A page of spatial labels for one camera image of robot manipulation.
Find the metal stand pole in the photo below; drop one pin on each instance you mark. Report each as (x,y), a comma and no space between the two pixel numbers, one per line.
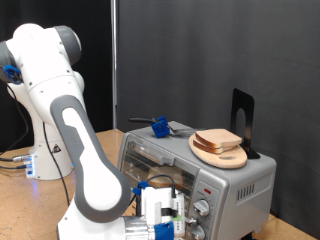
(114,66)

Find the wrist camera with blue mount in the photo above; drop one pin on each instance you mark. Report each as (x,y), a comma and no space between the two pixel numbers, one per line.
(164,230)

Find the black metal bookend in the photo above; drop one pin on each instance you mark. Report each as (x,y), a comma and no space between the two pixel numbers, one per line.
(240,100)

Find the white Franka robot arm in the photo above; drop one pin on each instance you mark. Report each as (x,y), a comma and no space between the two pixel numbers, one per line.
(90,173)

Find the round wooden board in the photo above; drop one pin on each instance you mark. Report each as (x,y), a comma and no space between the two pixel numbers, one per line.
(226,160)

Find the metal spatula with blue block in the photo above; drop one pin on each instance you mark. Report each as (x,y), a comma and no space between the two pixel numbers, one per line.
(160,128)

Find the silver toaster oven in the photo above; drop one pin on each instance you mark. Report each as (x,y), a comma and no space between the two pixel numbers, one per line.
(240,186)

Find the silver oven knob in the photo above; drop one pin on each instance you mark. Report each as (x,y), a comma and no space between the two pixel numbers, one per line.
(198,233)
(201,207)

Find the white bread slice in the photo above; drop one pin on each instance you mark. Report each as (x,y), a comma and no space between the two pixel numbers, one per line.
(218,137)
(163,176)
(204,148)

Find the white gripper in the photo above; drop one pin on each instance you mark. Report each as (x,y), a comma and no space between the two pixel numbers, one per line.
(160,200)

